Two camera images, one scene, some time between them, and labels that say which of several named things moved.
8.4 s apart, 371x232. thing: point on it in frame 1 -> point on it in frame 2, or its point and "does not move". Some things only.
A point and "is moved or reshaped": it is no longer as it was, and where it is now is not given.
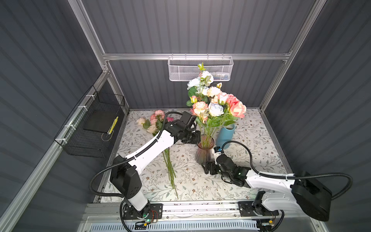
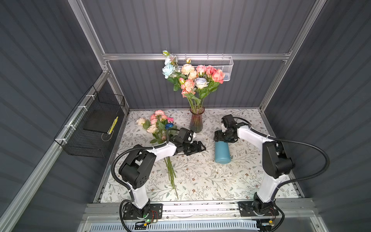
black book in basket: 101,120 does not move
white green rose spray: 198,88 -> 170,70
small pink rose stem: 223,97 -> 204,71
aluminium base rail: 176,211 does not move
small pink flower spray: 154,124 is moved or reshaped
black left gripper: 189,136 -> 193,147
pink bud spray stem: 199,110 -> 188,90
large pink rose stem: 236,108 -> 218,76
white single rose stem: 215,109 -> 201,83
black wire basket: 86,132 does not move
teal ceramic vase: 225,134 is moved or reshaped
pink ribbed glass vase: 204,152 -> 196,121
